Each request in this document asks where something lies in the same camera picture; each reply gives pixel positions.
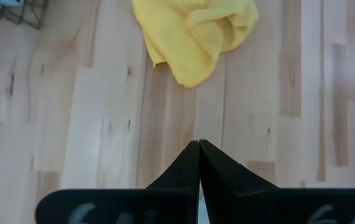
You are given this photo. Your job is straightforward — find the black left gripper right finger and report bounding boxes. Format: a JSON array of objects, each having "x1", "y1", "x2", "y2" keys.
[{"x1": 199, "y1": 139, "x2": 355, "y2": 224}]

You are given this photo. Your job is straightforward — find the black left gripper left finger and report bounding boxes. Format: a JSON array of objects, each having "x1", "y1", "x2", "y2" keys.
[{"x1": 35, "y1": 139, "x2": 201, "y2": 224}]

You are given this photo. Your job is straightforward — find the yellow microfiber towel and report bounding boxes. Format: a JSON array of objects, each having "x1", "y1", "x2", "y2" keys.
[{"x1": 131, "y1": 0, "x2": 260, "y2": 89}]

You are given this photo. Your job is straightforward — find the wire mesh basket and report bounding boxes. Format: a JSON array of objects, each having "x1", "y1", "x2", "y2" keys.
[{"x1": 0, "y1": 0, "x2": 50, "y2": 31}]

